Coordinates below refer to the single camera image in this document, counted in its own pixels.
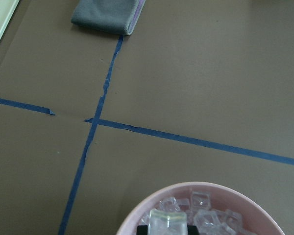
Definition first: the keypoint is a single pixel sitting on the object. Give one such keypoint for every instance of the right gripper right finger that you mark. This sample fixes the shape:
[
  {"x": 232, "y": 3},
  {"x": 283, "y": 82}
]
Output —
[{"x": 192, "y": 230}]

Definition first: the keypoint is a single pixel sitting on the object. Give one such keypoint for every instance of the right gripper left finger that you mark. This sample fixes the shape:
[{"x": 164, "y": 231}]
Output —
[{"x": 142, "y": 230}]

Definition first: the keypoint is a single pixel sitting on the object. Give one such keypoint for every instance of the clear ice cube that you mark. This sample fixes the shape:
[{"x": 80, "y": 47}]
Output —
[{"x": 167, "y": 223}]

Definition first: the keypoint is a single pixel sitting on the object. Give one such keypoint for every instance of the clear ice cubes pile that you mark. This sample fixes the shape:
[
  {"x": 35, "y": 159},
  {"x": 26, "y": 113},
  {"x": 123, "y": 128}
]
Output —
[{"x": 199, "y": 211}]

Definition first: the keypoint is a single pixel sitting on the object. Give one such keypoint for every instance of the pink bowl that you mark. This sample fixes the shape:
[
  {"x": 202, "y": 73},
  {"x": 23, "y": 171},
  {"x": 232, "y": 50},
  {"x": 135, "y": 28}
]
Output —
[{"x": 255, "y": 218}]

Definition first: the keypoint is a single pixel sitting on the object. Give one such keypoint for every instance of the grey folded cloth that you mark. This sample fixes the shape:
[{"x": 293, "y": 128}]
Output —
[{"x": 111, "y": 16}]

